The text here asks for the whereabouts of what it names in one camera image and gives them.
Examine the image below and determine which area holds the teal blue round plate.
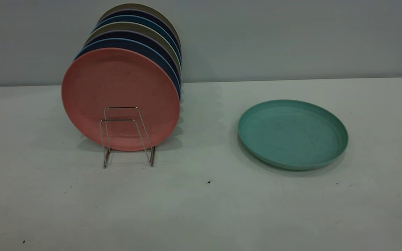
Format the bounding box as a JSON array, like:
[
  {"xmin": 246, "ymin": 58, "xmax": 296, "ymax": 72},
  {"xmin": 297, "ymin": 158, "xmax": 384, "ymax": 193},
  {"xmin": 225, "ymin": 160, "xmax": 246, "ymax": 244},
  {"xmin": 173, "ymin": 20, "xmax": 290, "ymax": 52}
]
[{"xmin": 92, "ymin": 15, "xmax": 182, "ymax": 64}]

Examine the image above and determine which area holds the navy blue round plate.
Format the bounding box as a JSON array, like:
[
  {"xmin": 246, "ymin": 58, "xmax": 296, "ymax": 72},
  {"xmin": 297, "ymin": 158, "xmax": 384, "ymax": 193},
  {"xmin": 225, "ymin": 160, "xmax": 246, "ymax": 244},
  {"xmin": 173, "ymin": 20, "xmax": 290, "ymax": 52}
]
[{"xmin": 75, "ymin": 38, "xmax": 181, "ymax": 100}]

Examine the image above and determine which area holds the beige round plate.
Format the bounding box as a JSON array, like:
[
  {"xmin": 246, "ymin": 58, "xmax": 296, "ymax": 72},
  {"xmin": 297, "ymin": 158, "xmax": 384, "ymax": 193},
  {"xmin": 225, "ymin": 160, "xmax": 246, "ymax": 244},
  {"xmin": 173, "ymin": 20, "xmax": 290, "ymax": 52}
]
[
  {"xmin": 97, "ymin": 3, "xmax": 182, "ymax": 46},
  {"xmin": 84, "ymin": 22, "xmax": 182, "ymax": 74}
]

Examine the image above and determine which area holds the green round plate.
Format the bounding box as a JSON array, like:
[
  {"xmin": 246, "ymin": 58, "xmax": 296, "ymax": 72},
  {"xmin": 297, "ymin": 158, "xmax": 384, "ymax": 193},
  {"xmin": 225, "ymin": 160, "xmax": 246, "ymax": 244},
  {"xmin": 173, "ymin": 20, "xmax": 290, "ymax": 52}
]
[{"xmin": 238, "ymin": 100, "xmax": 349, "ymax": 171}]

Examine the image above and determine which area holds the pink round plate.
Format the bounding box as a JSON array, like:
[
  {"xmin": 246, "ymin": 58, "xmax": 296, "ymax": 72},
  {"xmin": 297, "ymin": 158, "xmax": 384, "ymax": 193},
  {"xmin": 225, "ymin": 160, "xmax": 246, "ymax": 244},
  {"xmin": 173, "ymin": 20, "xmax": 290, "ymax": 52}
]
[{"xmin": 61, "ymin": 48, "xmax": 181, "ymax": 152}]

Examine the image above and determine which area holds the metal wire plate rack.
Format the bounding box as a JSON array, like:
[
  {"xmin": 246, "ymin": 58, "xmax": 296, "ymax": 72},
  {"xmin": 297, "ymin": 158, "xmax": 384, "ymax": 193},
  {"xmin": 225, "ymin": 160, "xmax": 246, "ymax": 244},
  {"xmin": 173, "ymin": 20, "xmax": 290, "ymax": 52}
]
[{"xmin": 99, "ymin": 107, "xmax": 156, "ymax": 169}]

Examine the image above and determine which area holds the dark purple round plate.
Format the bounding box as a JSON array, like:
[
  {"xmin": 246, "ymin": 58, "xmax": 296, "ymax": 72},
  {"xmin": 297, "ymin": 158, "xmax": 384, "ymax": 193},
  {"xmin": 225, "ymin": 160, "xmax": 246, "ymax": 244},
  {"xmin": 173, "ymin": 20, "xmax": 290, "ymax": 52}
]
[
  {"xmin": 84, "ymin": 30, "xmax": 181, "ymax": 83},
  {"xmin": 98, "ymin": 9, "xmax": 182, "ymax": 53}
]

